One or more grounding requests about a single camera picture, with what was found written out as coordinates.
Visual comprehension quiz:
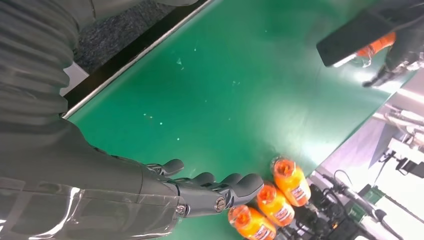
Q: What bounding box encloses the white metal frame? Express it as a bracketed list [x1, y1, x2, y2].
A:
[372, 89, 424, 163]

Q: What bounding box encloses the green table mat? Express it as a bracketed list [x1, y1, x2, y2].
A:
[67, 0, 419, 240]

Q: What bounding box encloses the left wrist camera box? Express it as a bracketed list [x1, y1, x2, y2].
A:
[316, 11, 403, 68]

